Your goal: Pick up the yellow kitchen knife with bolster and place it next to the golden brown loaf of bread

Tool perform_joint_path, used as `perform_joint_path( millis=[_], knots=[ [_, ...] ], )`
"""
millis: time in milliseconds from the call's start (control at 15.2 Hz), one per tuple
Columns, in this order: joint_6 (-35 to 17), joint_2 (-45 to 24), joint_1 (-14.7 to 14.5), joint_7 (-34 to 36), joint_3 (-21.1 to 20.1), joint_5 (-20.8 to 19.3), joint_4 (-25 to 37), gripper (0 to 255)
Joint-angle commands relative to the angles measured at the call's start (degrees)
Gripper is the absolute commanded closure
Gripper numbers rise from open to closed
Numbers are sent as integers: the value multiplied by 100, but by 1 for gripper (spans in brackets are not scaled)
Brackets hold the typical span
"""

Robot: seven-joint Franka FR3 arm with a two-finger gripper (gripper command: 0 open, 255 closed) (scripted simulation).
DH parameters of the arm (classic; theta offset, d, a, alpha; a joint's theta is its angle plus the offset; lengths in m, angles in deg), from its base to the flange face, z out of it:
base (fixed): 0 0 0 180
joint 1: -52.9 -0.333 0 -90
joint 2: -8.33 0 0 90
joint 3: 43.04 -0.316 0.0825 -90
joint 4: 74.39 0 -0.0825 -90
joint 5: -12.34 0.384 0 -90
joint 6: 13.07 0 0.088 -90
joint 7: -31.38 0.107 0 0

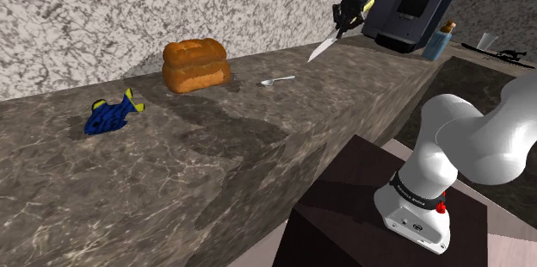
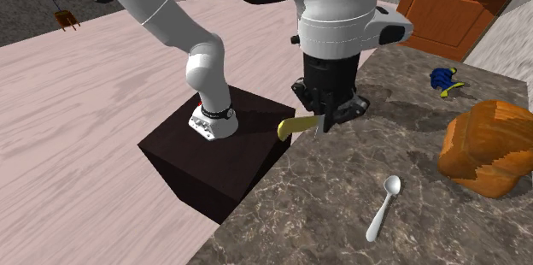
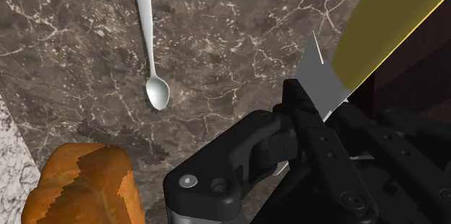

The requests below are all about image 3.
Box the yellow handled knife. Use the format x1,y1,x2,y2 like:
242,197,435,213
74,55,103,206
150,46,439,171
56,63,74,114
274,0,451,177

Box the white spoon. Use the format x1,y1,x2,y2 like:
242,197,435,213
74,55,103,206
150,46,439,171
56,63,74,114
134,0,171,112

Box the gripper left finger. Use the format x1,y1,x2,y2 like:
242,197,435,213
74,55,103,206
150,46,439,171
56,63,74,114
163,77,379,224

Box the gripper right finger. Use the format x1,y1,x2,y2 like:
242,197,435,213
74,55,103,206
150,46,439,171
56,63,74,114
328,103,451,224

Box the brown bread loaf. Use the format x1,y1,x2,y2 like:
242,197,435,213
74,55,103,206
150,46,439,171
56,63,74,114
21,142,146,224

